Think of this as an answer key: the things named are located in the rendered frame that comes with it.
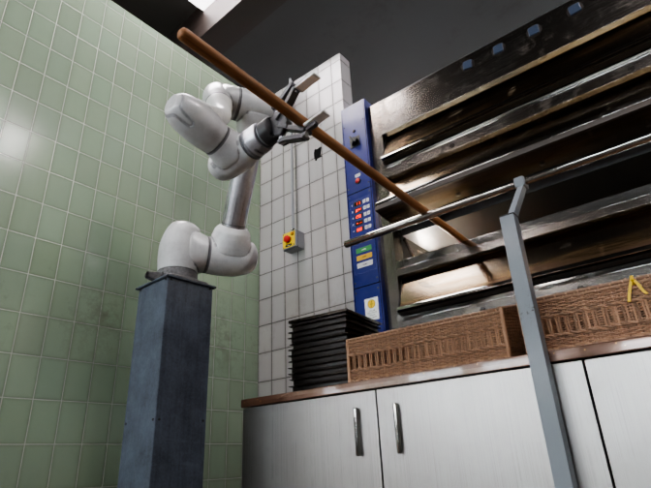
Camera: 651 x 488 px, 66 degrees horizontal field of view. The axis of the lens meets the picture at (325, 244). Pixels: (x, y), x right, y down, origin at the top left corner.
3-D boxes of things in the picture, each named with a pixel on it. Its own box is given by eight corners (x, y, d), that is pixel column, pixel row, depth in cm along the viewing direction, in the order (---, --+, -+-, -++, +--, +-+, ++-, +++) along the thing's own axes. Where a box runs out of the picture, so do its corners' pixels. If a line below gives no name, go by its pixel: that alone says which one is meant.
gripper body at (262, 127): (271, 130, 148) (294, 112, 143) (275, 152, 144) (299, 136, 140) (253, 118, 142) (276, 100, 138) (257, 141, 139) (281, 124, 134)
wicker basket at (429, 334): (415, 395, 202) (407, 328, 213) (561, 377, 171) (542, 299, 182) (345, 385, 166) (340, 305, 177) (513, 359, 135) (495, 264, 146)
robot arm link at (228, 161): (262, 168, 146) (228, 139, 138) (226, 193, 153) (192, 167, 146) (264, 145, 153) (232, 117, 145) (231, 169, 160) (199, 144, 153)
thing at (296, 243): (291, 254, 276) (291, 237, 280) (304, 249, 270) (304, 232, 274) (281, 250, 270) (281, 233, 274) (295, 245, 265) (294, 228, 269)
